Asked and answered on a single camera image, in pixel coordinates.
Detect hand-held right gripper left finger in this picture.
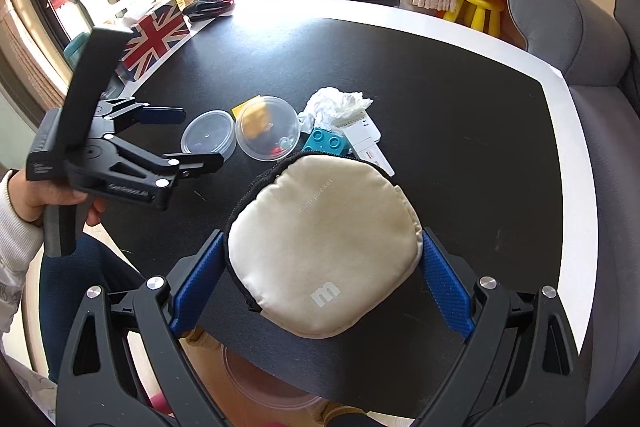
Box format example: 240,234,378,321
55,229,236,427

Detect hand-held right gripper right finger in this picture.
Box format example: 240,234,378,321
421,227,590,427

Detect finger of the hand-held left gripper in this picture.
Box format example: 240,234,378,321
84,131,225,212
96,96,186,134

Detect beige round zipper pouch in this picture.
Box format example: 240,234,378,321
225,151,425,339

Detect white tissue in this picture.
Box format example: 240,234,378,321
298,87,375,132

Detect person's left forearm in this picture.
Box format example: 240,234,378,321
0,179,48,340

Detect person's left hand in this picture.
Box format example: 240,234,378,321
0,169,108,228

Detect clear round plastic lid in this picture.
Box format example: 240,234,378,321
181,109,237,160

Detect teal plastic container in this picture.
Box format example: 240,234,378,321
63,32,96,64

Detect flag print box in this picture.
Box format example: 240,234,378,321
117,0,192,81

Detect yellow paper square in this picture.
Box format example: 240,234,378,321
231,96,261,118

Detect yellow foam piece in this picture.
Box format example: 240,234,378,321
242,100,275,138

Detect clear round plastic container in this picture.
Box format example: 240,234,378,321
235,96,302,162

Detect person's legs in blue jeans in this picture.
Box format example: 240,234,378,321
39,234,151,380

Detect clear pink plastic bin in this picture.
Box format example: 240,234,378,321
220,342,331,414

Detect blue toy brick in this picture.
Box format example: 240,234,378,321
306,127,351,158

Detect white test cassette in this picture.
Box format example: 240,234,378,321
352,146,396,176

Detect small white box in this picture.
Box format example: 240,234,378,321
332,117,383,148

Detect yellow plastic stool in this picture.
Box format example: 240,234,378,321
442,0,506,35

